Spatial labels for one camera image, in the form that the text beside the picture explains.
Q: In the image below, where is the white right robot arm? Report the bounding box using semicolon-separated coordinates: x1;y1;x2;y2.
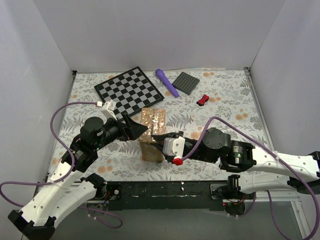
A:
152;127;320;199

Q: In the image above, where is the black white checkerboard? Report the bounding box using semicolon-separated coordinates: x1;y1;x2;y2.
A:
94;66;164;118

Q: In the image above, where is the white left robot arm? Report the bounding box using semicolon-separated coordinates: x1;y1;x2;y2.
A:
8;113;148;240

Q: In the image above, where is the dark grey studded plate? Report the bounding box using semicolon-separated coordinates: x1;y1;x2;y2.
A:
172;72;200;95

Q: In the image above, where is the red black utility knife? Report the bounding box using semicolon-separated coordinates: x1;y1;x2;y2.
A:
196;94;210;107

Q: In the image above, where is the brown taped cardboard box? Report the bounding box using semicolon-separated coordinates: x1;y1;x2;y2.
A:
138;108;166;163

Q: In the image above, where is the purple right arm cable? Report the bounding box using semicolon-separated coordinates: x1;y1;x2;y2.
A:
177;116;320;240

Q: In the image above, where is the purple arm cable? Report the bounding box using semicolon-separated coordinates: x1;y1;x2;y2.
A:
177;116;320;240
0;101;124;229

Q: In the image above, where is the purple cylindrical handle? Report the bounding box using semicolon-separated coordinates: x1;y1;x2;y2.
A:
155;68;180;98

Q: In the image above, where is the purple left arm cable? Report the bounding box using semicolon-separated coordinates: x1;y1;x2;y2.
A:
0;101;124;229

